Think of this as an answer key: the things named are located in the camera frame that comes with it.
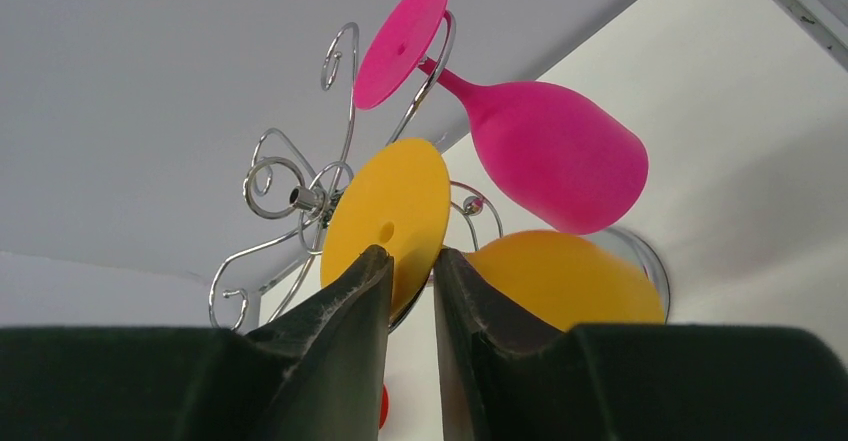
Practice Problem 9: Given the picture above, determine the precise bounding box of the silver wire glass rack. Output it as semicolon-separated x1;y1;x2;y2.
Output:
207;10;671;334

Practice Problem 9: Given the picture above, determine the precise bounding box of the pink wine glass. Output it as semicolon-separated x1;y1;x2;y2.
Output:
352;0;649;235

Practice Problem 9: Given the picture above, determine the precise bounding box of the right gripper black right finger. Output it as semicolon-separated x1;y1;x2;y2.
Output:
434;248;847;440

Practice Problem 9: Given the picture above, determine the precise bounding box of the yellow wine glass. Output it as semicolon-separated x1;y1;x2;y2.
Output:
320;138;665;331

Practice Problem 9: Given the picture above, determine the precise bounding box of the red wine glass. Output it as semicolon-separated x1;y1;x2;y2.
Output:
378;385;390;429

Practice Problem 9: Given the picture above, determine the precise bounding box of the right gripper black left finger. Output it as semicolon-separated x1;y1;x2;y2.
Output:
1;245;394;440

